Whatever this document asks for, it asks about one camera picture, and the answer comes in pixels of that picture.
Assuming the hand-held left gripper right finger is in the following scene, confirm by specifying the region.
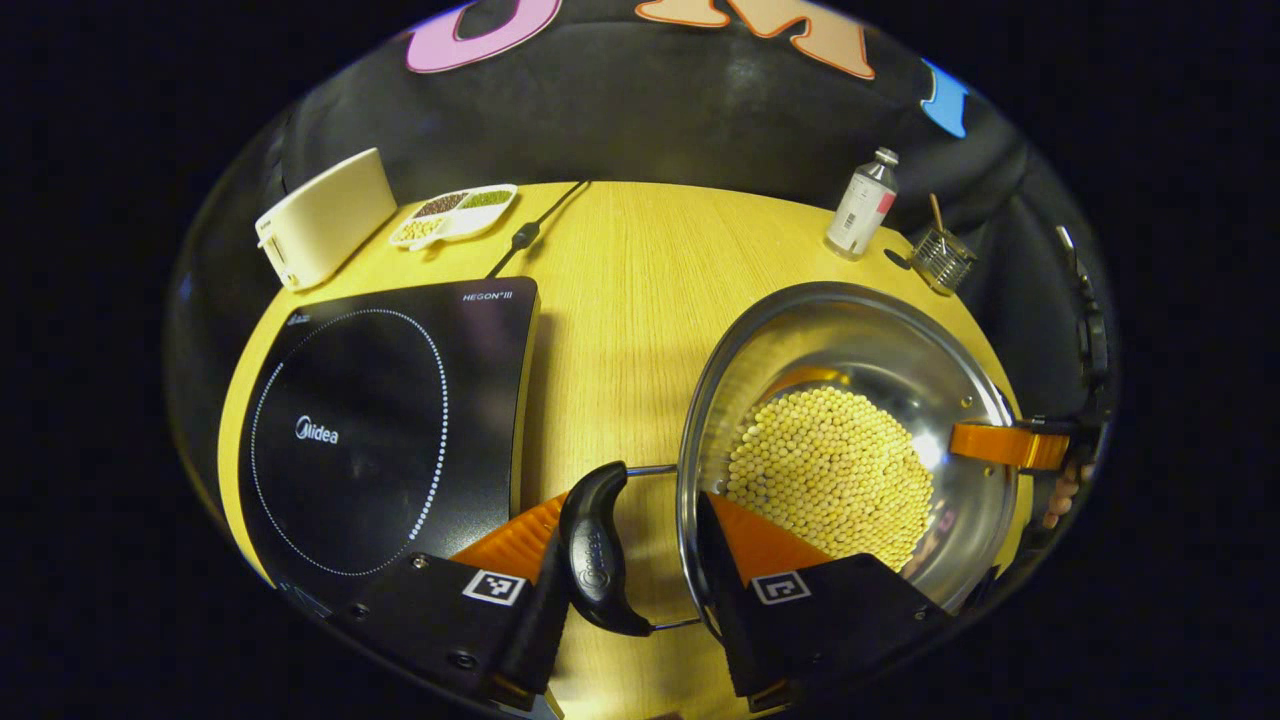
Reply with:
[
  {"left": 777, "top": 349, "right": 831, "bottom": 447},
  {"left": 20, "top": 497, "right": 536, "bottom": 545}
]
[{"left": 695, "top": 492, "right": 956, "bottom": 713}]

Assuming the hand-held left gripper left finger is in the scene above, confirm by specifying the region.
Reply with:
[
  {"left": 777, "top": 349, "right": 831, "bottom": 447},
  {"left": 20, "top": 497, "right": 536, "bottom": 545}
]
[{"left": 328, "top": 492, "right": 573, "bottom": 713}]

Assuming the pile of yellow soybeans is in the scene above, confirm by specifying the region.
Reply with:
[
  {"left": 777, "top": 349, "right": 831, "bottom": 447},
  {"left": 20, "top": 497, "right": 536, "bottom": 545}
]
[{"left": 725, "top": 387, "right": 936, "bottom": 573}]

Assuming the steel pot with black handle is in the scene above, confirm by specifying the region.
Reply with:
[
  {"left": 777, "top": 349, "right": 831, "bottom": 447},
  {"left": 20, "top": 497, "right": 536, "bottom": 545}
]
[{"left": 558, "top": 280, "right": 1021, "bottom": 641}]

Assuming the black induction cooktop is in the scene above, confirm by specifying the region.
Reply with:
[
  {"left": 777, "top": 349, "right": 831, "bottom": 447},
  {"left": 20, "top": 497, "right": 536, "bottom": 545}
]
[{"left": 237, "top": 277, "right": 541, "bottom": 591}]

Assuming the small glass cup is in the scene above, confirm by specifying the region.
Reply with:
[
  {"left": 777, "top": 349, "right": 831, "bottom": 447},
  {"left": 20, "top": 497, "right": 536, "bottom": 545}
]
[{"left": 908, "top": 228, "right": 979, "bottom": 297}]

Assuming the clear plastic bottle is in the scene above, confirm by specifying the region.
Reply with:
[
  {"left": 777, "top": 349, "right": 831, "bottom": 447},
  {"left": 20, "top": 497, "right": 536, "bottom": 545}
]
[{"left": 825, "top": 147, "right": 900, "bottom": 261}]

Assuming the white divided dish of beans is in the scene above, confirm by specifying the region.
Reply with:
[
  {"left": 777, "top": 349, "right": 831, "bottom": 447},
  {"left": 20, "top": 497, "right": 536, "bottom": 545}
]
[{"left": 389, "top": 184, "right": 518, "bottom": 251}]

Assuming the white toaster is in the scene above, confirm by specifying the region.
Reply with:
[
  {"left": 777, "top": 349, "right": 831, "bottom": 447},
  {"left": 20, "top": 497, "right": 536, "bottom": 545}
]
[{"left": 255, "top": 148, "right": 398, "bottom": 292}]

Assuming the black backdrop cloth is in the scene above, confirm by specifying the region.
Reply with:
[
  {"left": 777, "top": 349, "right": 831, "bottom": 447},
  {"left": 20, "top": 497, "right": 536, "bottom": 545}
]
[{"left": 165, "top": 0, "right": 1116, "bottom": 501}]

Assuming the black power cable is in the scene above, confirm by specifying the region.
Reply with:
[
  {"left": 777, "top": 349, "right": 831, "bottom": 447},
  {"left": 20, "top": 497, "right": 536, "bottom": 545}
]
[{"left": 485, "top": 180, "right": 591, "bottom": 281}]

